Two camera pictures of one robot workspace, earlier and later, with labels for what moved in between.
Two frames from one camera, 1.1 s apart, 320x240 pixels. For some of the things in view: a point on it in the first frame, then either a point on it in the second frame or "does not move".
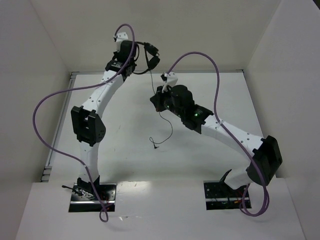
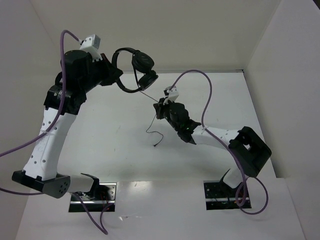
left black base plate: [85, 197] does not move
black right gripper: [157, 99] -> [160, 107]
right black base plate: [219, 195] does not move
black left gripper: [149, 55] -> [108, 72]
